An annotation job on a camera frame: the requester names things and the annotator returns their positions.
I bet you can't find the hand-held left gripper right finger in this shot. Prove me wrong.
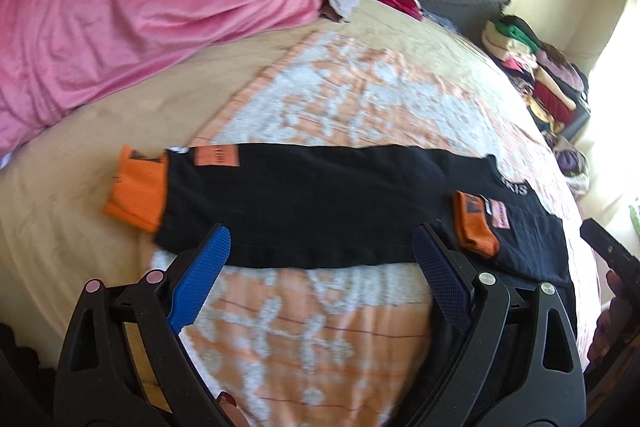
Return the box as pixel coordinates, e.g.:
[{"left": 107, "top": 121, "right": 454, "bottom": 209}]
[{"left": 405, "top": 222, "right": 587, "bottom": 427}]

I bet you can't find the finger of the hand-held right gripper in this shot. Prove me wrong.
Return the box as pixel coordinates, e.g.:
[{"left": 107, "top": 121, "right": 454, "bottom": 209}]
[{"left": 580, "top": 218, "right": 640, "bottom": 280}]

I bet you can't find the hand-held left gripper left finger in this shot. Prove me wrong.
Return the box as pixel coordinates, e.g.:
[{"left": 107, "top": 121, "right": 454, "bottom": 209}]
[{"left": 52, "top": 223, "right": 241, "bottom": 427}]

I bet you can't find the black sweater with orange cuffs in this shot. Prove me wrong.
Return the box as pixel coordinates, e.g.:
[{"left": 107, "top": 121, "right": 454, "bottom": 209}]
[{"left": 102, "top": 142, "right": 578, "bottom": 408}]

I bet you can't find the pile of folded clothes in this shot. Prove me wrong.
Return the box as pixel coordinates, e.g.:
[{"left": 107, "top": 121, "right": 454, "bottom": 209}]
[{"left": 482, "top": 14, "right": 593, "bottom": 142}]

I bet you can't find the person's left hand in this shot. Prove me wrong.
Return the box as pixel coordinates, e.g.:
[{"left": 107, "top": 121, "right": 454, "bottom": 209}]
[{"left": 216, "top": 391, "right": 248, "bottom": 427}]

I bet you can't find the purple cloth bundle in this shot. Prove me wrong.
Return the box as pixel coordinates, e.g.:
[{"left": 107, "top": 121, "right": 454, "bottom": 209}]
[{"left": 552, "top": 147, "right": 592, "bottom": 195}]

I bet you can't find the bed with beige sheet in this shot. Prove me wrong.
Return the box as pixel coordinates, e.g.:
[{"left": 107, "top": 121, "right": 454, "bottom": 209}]
[{"left": 0, "top": 0, "right": 616, "bottom": 427}]

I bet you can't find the orange and white patterned blanket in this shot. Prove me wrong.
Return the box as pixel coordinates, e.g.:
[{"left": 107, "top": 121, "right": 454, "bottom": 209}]
[{"left": 145, "top": 29, "right": 601, "bottom": 427}]

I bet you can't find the dark patterned cloth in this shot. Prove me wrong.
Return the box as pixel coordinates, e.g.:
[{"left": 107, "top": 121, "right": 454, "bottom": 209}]
[{"left": 420, "top": 7, "right": 453, "bottom": 30}]

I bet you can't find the pink duvet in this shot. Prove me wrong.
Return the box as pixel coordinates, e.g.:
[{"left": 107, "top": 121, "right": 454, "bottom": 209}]
[{"left": 0, "top": 0, "right": 326, "bottom": 158}]

